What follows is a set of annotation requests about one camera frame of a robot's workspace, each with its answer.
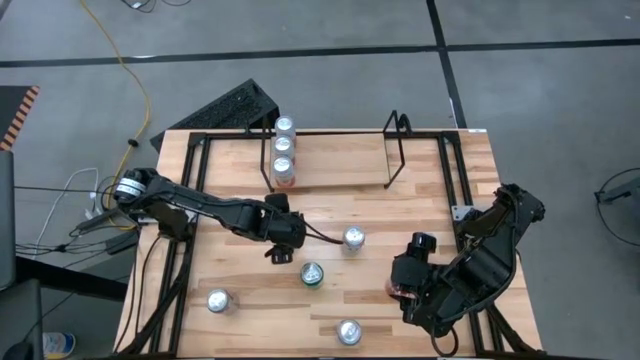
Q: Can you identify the black power brick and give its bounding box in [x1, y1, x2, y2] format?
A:
[104, 230, 140, 256]

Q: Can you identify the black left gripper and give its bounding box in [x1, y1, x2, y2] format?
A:
[262, 193, 307, 265]

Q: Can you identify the black wire shelf support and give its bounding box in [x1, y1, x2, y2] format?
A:
[382, 109, 415, 190]
[258, 117, 276, 194]

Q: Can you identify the white cable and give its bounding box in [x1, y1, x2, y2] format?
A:
[33, 167, 104, 247]

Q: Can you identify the black power strip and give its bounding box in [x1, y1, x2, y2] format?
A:
[74, 207, 126, 236]

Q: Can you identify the green Sprite can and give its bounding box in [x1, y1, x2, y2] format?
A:
[299, 261, 325, 290]

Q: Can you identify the white blue yellow object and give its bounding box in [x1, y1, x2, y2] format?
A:
[42, 331, 77, 360]

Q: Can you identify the silver Diet Coke can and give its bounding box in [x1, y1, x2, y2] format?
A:
[335, 318, 363, 347]
[206, 288, 240, 315]
[342, 225, 367, 254]

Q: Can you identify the white pink Spindrift can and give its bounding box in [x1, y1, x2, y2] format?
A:
[272, 134, 296, 160]
[272, 154, 297, 188]
[274, 114, 297, 139]

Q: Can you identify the orange Fanta can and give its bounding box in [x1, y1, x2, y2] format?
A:
[384, 279, 419, 301]

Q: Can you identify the yellow cable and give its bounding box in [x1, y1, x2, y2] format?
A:
[79, 0, 153, 231]

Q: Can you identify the thin black cable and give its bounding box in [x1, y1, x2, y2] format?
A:
[119, 0, 194, 12]

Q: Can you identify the black orange striped mat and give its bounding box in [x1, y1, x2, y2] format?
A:
[0, 84, 41, 152]

